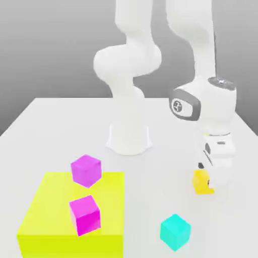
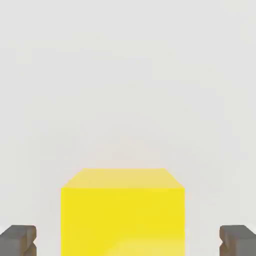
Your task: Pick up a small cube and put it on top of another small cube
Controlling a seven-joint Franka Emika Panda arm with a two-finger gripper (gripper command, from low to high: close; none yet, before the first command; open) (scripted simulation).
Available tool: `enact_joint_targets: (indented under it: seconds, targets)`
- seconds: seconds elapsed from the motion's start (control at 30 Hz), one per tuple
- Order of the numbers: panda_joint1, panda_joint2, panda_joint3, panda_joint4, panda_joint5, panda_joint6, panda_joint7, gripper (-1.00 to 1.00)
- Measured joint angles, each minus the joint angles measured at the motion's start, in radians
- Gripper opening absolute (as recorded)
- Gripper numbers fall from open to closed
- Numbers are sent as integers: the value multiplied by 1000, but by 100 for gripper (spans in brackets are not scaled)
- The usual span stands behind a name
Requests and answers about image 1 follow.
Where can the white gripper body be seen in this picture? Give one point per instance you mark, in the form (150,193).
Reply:
(220,169)

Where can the small yellow cube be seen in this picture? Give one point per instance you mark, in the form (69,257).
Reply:
(199,181)

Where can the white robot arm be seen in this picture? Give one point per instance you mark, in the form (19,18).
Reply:
(129,60)

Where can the small cyan cube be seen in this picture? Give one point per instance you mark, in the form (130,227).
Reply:
(175,231)

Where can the small purple cube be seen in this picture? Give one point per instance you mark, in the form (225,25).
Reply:
(85,171)

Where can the small magenta cube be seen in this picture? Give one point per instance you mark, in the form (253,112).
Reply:
(85,215)

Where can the large yellow box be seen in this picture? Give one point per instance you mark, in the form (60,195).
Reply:
(54,225)

